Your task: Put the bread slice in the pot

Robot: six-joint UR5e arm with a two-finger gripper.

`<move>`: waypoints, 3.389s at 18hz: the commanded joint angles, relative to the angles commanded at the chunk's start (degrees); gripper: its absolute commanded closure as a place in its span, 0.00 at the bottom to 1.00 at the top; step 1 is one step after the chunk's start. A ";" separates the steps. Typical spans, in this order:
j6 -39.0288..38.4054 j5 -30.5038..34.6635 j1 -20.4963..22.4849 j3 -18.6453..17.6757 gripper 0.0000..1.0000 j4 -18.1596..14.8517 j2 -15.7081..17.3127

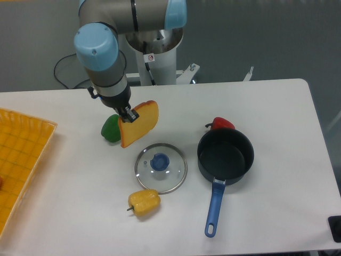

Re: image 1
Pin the black device at table edge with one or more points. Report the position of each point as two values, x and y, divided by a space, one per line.
334 224

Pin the orange toy bread slice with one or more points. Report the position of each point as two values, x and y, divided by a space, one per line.
148 117

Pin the glass lid with blue knob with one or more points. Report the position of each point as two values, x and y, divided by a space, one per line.
162 167

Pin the yellow toy bell pepper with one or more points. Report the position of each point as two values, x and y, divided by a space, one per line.
143 202

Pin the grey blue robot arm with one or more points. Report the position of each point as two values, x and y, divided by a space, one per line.
153 29

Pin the green toy bell pepper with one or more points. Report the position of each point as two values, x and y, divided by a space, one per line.
110 130

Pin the yellow plastic basket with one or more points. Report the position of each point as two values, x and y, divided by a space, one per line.
24 140

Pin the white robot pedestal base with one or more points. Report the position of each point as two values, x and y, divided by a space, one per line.
156 57

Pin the dark pot with blue handle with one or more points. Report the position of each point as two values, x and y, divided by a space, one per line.
224 156

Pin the red toy bell pepper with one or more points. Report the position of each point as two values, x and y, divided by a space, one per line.
219 123

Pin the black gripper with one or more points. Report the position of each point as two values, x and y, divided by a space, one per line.
120 103

